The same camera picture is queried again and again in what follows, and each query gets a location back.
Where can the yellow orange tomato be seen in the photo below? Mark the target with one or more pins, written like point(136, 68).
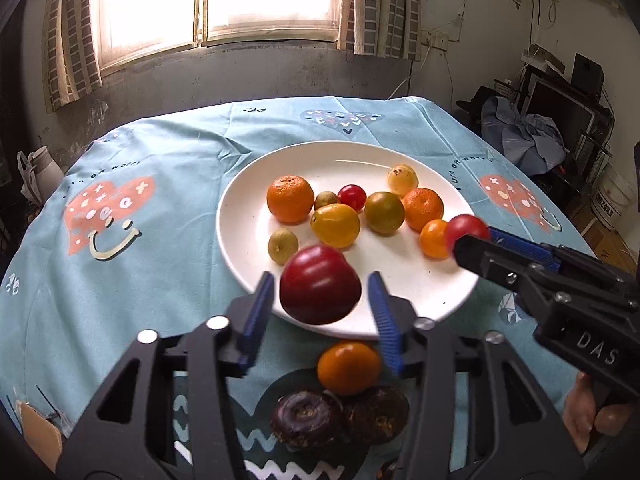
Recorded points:
point(335, 225)

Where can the right hand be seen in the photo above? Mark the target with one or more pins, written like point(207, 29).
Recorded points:
point(581, 415)

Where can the yellow green citrus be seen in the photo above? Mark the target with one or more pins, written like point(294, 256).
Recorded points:
point(384, 213)

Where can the small orange mandarin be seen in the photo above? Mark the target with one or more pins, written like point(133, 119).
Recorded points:
point(422, 205)

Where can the dark water chestnut front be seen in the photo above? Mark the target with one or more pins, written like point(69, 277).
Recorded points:
point(387, 470)

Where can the tiny tan fruit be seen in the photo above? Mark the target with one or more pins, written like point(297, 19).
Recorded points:
point(325, 198)

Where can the white plastic bucket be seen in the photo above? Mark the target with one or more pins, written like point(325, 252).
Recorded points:
point(611, 198)

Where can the red cherry tomato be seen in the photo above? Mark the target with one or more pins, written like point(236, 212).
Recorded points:
point(465, 224)
point(352, 195)

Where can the brown cardboard piece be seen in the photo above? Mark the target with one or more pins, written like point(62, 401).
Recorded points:
point(41, 435)

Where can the wall power socket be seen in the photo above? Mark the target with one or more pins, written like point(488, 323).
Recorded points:
point(435, 39)

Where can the right checked curtain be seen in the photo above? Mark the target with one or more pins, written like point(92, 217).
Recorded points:
point(381, 28)

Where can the small green yellow fruit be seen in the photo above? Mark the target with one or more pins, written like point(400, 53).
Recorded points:
point(282, 245)

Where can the white kettle jug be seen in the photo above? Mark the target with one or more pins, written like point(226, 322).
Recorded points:
point(40, 173)

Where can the black monitor screen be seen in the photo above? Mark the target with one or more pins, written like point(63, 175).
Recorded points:
point(571, 117)

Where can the light blue patterned tablecloth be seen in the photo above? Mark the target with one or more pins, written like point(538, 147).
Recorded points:
point(67, 318)

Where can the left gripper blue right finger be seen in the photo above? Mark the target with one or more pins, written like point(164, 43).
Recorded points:
point(514, 429)

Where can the window with white frame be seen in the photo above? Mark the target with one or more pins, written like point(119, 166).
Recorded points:
point(125, 31)

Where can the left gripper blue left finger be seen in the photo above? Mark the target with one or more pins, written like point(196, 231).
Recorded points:
point(125, 430)

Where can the large orange mandarin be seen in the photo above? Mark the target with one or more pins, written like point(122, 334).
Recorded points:
point(290, 199)

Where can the left checked curtain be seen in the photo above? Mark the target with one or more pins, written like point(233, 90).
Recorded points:
point(70, 66)

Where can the pile of blue clothes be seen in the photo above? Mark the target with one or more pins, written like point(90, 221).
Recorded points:
point(531, 142)

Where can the checked curtain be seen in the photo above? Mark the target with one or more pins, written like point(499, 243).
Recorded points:
point(381, 28)
point(70, 66)

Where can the white oval plate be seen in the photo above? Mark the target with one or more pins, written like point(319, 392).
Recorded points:
point(244, 223)

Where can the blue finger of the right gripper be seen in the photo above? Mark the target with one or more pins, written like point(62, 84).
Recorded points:
point(531, 283)
point(539, 253)

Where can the small orange tomato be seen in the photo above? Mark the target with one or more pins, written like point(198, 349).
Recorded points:
point(432, 239)

